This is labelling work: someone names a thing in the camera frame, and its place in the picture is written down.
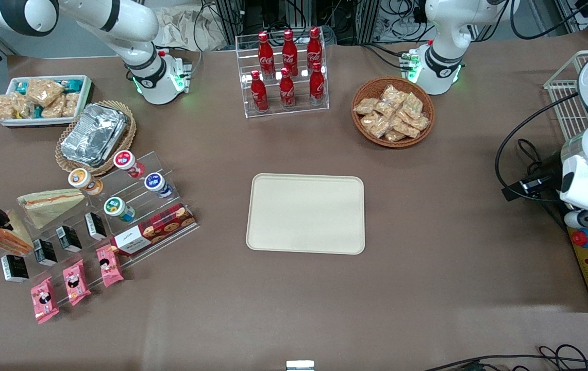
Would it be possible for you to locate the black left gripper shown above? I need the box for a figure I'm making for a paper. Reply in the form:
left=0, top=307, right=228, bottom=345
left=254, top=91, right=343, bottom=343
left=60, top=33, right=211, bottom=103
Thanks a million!
left=501, top=164, right=564, bottom=202

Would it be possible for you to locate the triangle sandwich thick orange layer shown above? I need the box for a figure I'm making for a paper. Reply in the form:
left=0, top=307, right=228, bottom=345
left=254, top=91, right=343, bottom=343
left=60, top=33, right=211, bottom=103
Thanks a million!
left=0, top=210, right=35, bottom=257

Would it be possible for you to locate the triangle sandwich thin orange stripe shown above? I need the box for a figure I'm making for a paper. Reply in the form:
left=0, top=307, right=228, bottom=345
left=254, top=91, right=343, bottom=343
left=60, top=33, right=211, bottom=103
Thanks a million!
left=17, top=189, right=87, bottom=230

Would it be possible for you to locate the beige rectangular tray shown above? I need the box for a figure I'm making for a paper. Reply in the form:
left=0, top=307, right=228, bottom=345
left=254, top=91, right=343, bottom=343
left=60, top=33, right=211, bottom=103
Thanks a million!
left=246, top=173, right=366, bottom=256

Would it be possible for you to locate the small black drink carton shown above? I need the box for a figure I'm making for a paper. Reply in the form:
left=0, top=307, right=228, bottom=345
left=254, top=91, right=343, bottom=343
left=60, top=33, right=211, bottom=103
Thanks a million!
left=1, top=255, right=30, bottom=283
left=84, top=212, right=108, bottom=242
left=32, top=239, right=59, bottom=267
left=55, top=225, right=83, bottom=254

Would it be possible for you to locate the orange lid yogurt cup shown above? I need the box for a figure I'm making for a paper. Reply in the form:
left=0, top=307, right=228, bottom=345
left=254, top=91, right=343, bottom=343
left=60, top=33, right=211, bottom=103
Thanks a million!
left=68, top=168, right=104, bottom=196

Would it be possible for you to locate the pink snack packet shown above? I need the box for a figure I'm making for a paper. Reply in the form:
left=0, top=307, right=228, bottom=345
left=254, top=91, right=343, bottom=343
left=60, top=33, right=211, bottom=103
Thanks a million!
left=95, top=244, right=125, bottom=288
left=29, top=277, right=60, bottom=325
left=62, top=259, right=92, bottom=307

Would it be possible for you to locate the beige puffed snack packet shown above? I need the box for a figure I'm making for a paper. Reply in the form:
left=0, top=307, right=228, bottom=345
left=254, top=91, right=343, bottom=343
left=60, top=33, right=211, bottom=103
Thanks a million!
left=13, top=93, right=35, bottom=120
left=61, top=92, right=81, bottom=119
left=0, top=94, right=16, bottom=122
left=41, top=99, right=65, bottom=120
left=26, top=78, right=65, bottom=108

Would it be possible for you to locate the green lid yogurt cup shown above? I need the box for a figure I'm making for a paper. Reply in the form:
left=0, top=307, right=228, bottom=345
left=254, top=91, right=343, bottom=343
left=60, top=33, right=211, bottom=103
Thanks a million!
left=104, top=196, right=136, bottom=223

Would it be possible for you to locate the silver foil lidded container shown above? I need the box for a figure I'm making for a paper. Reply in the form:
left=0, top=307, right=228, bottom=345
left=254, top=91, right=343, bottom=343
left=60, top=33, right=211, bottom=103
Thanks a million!
left=60, top=103, right=130, bottom=167

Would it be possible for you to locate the clear acrylic stepped display stand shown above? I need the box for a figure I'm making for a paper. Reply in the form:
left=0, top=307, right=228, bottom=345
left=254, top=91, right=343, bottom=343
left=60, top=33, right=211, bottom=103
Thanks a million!
left=1, top=150, right=200, bottom=290

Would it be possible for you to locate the red lid yogurt cup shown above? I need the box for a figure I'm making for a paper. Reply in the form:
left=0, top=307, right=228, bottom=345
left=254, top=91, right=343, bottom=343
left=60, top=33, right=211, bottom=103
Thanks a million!
left=113, top=150, right=146, bottom=179

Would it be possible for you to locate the oval wicker basket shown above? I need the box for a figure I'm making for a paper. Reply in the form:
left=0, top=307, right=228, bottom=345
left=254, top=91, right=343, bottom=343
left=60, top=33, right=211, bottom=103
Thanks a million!
left=55, top=100, right=137, bottom=177

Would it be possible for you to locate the white rectangular plastic bin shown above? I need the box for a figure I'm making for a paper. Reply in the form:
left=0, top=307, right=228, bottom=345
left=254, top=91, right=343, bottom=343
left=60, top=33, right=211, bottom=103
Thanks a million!
left=0, top=75, right=93, bottom=128

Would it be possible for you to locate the red tartan cookie box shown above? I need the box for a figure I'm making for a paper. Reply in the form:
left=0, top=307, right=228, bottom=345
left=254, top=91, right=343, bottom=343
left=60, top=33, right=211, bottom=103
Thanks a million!
left=110, top=203, right=197, bottom=257

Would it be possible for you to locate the blue lid yogurt cup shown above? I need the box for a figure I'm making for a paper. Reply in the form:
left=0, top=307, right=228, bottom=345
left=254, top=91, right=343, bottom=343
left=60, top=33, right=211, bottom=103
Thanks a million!
left=144, top=172, right=174, bottom=199

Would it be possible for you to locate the round wicker basket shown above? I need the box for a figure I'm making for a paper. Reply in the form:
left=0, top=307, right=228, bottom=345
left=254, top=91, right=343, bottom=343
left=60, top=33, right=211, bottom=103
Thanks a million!
left=351, top=76, right=436, bottom=149

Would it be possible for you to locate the red cola bottle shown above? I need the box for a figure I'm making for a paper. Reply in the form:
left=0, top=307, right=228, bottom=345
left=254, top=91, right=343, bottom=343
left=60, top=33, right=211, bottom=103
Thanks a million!
left=279, top=67, right=296, bottom=109
left=281, top=29, right=299, bottom=77
left=250, top=70, right=269, bottom=113
left=306, top=27, right=324, bottom=70
left=309, top=62, right=326, bottom=107
left=257, top=32, right=276, bottom=79

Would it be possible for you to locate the clear acrylic bottle rack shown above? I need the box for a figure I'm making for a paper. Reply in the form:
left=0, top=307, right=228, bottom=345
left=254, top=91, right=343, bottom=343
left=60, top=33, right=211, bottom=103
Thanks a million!
left=235, top=27, right=330, bottom=120

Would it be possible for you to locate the crumpled beige cloth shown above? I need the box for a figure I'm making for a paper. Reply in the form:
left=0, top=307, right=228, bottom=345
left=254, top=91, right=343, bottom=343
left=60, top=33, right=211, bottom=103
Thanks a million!
left=157, top=4, right=228, bottom=53

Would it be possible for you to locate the black looped gripper cable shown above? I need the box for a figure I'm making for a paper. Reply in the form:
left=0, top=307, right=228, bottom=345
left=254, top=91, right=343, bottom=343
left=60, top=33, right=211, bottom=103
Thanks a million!
left=494, top=91, right=583, bottom=203

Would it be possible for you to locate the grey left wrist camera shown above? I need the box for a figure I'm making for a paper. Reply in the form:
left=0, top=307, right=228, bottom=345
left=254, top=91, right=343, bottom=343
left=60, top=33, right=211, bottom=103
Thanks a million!
left=564, top=209, right=588, bottom=229

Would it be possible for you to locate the white wire basket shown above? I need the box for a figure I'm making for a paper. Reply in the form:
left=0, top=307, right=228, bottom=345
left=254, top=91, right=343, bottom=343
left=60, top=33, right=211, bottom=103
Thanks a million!
left=543, top=49, right=588, bottom=143

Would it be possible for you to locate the thick black overhead cable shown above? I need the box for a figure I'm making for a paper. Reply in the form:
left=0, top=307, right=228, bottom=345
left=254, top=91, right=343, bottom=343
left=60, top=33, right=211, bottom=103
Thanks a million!
left=509, top=0, right=588, bottom=41

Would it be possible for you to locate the black cable bundle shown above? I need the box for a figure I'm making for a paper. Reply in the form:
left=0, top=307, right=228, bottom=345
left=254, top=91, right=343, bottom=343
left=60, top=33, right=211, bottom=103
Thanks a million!
left=422, top=344, right=588, bottom=371

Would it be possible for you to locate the black base power cable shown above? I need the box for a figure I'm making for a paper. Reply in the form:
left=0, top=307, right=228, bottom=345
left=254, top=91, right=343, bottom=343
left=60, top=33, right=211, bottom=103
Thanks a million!
left=360, top=43, right=412, bottom=71

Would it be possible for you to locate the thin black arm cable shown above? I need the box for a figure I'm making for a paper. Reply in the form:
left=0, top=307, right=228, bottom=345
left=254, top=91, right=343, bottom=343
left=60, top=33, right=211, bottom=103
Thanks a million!
left=189, top=0, right=209, bottom=75

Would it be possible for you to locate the aluminium equipment frame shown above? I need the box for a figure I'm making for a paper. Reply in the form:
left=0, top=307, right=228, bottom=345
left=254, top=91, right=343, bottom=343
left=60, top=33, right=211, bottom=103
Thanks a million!
left=213, top=0, right=337, bottom=46

